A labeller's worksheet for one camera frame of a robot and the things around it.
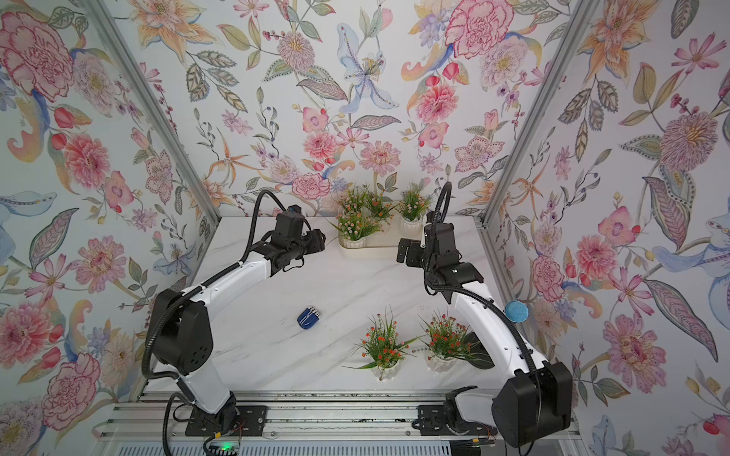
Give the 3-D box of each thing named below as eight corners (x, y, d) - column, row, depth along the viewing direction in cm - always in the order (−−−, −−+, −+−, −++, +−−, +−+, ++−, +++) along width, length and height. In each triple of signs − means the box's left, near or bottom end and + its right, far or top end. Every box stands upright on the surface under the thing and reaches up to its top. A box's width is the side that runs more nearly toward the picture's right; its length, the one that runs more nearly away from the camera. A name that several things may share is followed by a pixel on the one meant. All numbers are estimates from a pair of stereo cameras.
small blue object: (295, 320, 93) (294, 318, 91) (311, 307, 96) (310, 304, 94) (306, 332, 90) (305, 330, 89) (322, 318, 93) (321, 315, 92)
